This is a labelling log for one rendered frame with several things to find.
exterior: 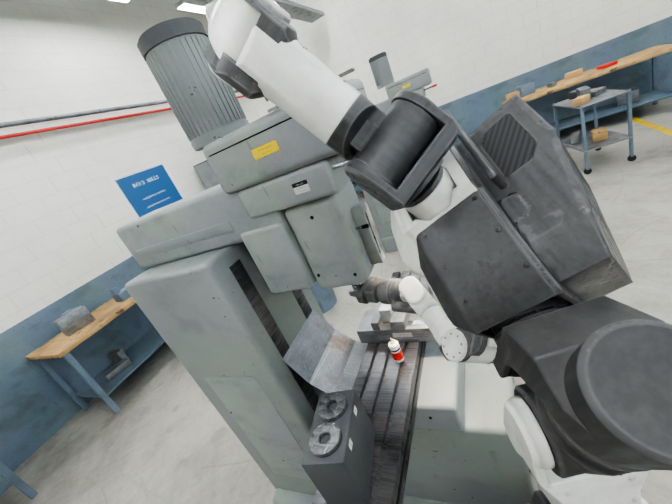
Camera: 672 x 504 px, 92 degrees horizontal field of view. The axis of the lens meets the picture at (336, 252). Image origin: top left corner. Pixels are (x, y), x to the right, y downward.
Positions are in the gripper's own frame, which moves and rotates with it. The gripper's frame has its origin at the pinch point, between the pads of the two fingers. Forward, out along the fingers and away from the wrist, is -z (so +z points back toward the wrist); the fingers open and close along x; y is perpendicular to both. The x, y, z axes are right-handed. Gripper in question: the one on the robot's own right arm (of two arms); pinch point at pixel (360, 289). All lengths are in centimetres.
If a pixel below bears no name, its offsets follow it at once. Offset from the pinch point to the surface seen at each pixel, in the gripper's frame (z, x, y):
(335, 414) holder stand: 12.6, 39.5, 13.6
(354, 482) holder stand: 22, 49, 23
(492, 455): 34, 5, 67
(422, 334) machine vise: 10.5, -11.7, 30.0
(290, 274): -11.3, 16.5, -17.5
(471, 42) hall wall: -147, -636, -82
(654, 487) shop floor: 75, -39, 125
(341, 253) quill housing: 7.5, 8.1, -20.3
